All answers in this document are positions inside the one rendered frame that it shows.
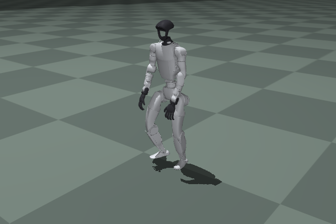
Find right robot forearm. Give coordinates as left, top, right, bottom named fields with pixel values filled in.
left=142, top=65, right=153, bottom=92

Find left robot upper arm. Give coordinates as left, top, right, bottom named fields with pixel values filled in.
left=174, top=46, right=187, bottom=79

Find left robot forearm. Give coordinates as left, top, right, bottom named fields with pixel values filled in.
left=171, top=72, right=184, bottom=103

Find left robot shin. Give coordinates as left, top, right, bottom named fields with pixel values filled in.
left=174, top=131, right=186, bottom=162

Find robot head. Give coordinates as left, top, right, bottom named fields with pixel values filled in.
left=156, top=20, right=174, bottom=46

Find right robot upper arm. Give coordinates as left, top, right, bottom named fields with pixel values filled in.
left=148, top=43, right=157, bottom=73

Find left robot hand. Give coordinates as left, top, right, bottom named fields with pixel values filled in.
left=164, top=98, right=179, bottom=120

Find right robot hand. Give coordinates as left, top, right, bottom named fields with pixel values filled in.
left=139, top=88, right=149, bottom=110

